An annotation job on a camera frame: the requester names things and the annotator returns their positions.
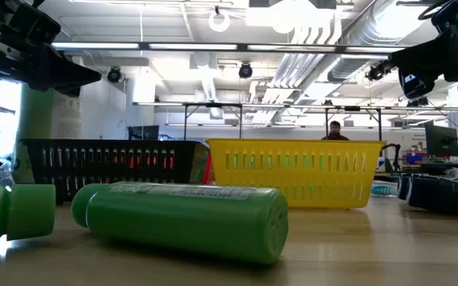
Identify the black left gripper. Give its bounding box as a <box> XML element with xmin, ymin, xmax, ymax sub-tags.
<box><xmin>0</xmin><ymin>0</ymin><xmax>102</xmax><ymax>99</ymax></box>

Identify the dark blue toothpaste tube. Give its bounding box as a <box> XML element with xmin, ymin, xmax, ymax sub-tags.
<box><xmin>396</xmin><ymin>173</ymin><xmax>413</xmax><ymax>201</ymax></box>
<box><xmin>406</xmin><ymin>174</ymin><xmax>458</xmax><ymax>218</ymax></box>

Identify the green wipes canister white lid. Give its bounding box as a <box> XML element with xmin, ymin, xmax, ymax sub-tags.
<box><xmin>13</xmin><ymin>83</ymin><xmax>83</xmax><ymax>184</ymax></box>

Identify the black plastic basket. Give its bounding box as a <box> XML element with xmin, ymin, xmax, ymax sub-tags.
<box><xmin>20</xmin><ymin>137</ymin><xmax>211</xmax><ymax>204</ymax></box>

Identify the dark background desk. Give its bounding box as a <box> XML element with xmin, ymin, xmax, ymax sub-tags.
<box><xmin>402</xmin><ymin>161</ymin><xmax>458</xmax><ymax>171</ymax></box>

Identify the person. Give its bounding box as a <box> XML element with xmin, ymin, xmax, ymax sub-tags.
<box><xmin>320</xmin><ymin>120</ymin><xmax>350</xmax><ymax>141</ymax></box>

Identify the round ceiling lamp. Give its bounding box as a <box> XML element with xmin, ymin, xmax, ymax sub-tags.
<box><xmin>208</xmin><ymin>6</ymin><xmax>231</xmax><ymax>33</ymax></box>

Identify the yellow plastic basket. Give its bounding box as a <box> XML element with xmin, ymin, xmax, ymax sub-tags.
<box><xmin>206</xmin><ymin>137</ymin><xmax>385</xmax><ymax>210</ymax></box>

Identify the black overhead light bar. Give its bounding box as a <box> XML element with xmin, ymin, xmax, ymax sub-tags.
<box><xmin>52</xmin><ymin>41</ymin><xmax>409</xmax><ymax>56</ymax></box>

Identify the black workstation frame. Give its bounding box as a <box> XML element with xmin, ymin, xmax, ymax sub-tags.
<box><xmin>182</xmin><ymin>102</ymin><xmax>243</xmax><ymax>141</ymax></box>
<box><xmin>324</xmin><ymin>105</ymin><xmax>384</xmax><ymax>141</ymax></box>

